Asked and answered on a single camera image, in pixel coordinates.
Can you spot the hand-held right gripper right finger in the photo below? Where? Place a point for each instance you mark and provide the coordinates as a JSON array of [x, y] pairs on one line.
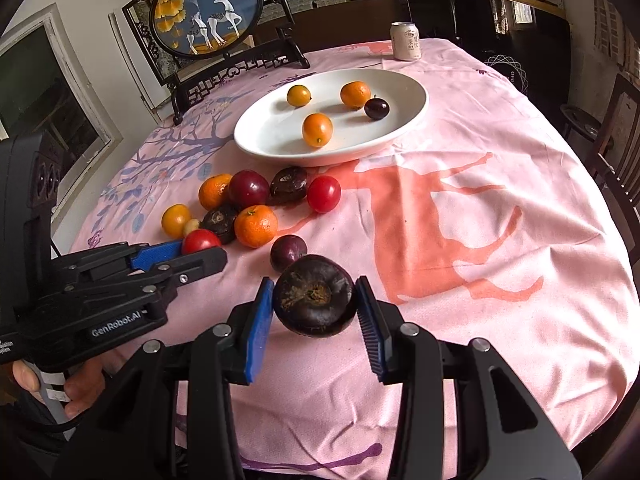
[[369, 330]]

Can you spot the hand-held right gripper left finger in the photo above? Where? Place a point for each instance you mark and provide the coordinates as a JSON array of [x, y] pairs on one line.
[[257, 332]]

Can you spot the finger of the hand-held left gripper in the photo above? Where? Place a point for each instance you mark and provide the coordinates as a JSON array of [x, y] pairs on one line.
[[200, 263], [156, 256]]

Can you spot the red cherry tomato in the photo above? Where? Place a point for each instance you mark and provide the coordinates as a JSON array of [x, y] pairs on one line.
[[199, 240], [323, 194]]

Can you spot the large dark water chestnut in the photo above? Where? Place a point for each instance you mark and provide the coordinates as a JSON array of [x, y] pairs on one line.
[[314, 296]]

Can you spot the white oval plate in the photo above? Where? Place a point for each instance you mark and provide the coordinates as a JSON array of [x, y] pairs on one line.
[[270, 136]]

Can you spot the person's left hand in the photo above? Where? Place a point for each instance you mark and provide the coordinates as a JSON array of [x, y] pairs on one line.
[[86, 389]]

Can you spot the small beige fruit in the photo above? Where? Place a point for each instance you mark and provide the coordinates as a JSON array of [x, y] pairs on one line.
[[190, 227]]

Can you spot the yellow kumquat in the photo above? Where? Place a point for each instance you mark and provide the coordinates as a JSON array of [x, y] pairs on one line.
[[298, 95], [175, 220]]

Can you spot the orange mandarin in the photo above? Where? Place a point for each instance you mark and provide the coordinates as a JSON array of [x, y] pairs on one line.
[[355, 94], [214, 191], [256, 226]]

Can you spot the red plum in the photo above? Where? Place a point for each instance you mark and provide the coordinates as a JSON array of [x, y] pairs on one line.
[[249, 189]]

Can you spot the pink printed tablecloth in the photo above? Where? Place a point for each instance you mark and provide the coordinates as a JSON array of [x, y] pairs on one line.
[[500, 285]]

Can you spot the oval orange kumquat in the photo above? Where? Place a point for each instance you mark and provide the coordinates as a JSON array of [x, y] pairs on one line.
[[317, 130]]

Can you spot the white framed window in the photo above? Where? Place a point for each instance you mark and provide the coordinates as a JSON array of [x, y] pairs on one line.
[[50, 90]]

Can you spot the small dark purple plum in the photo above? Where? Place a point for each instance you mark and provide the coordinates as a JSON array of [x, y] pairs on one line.
[[376, 108]]

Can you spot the deer picture table screen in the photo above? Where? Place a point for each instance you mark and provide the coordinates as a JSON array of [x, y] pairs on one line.
[[210, 10]]

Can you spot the white drink can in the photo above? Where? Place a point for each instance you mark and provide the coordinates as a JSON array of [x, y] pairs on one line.
[[406, 42]]

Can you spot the dark wooden chair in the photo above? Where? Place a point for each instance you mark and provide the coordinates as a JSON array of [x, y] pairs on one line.
[[620, 135]]

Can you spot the black glossy screen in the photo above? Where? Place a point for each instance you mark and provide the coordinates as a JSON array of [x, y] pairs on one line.
[[470, 25]]

